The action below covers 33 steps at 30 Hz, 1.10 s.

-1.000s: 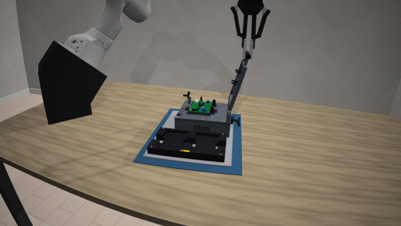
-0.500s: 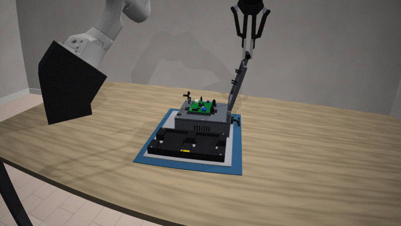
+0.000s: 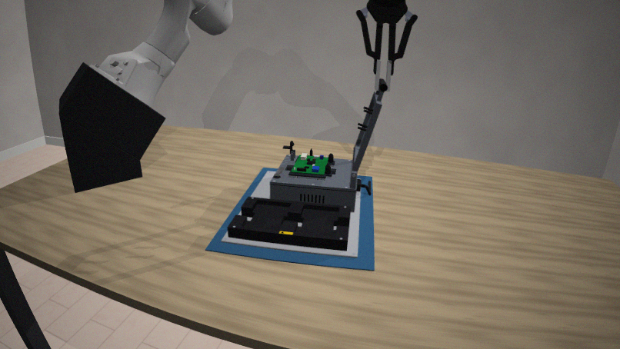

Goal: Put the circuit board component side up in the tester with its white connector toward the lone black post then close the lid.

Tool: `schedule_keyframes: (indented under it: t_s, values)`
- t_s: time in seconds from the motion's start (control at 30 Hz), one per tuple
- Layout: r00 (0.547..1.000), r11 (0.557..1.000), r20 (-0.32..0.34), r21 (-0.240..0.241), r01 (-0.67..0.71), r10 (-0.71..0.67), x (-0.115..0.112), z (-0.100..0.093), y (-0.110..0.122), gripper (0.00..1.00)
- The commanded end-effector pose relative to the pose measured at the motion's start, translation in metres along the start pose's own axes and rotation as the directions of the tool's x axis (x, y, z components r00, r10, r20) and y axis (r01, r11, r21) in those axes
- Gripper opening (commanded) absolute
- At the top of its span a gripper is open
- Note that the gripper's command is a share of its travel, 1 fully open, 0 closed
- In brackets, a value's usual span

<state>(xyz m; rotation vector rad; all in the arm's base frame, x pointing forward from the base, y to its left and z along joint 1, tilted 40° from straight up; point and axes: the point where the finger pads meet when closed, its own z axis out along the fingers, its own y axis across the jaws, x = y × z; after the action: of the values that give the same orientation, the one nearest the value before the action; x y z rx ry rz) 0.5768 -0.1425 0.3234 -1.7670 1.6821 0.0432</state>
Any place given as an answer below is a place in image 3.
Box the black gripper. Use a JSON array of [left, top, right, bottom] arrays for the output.
[[356, 0, 418, 91]]

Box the green circuit board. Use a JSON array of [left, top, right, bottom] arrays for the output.
[[291, 153, 328, 175]]

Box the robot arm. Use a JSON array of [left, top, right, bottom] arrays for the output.
[[89, 0, 233, 108]]

